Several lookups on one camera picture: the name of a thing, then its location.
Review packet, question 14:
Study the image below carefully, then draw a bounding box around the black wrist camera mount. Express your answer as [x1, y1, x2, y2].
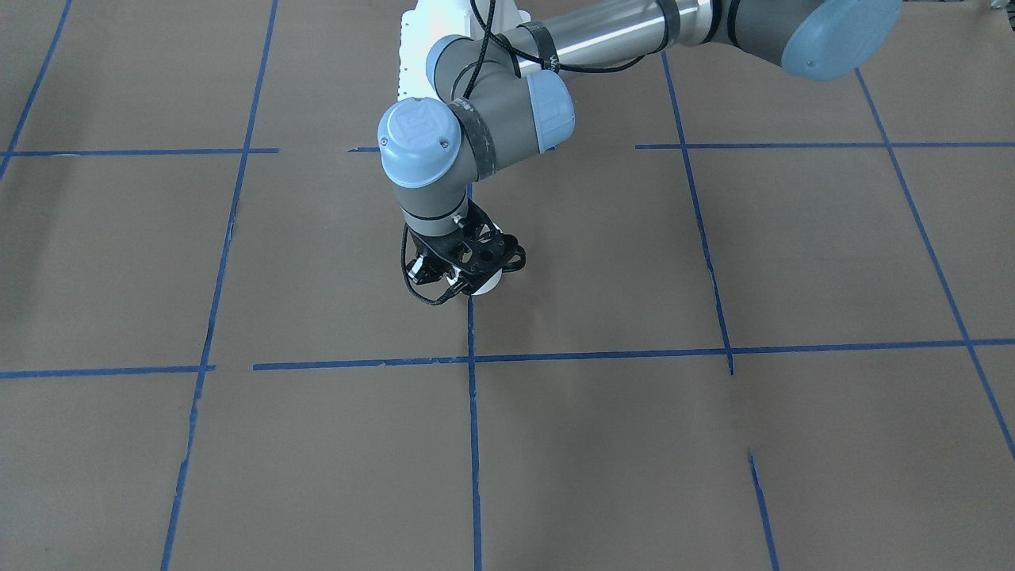
[446, 200, 527, 296]

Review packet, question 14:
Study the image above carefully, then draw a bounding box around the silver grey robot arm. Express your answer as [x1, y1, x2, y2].
[376, 1, 902, 305]

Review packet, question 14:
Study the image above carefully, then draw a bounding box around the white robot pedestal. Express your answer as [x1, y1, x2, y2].
[396, 1, 530, 102]

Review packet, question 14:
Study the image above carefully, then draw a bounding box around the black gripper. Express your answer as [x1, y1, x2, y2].
[404, 210, 477, 286]

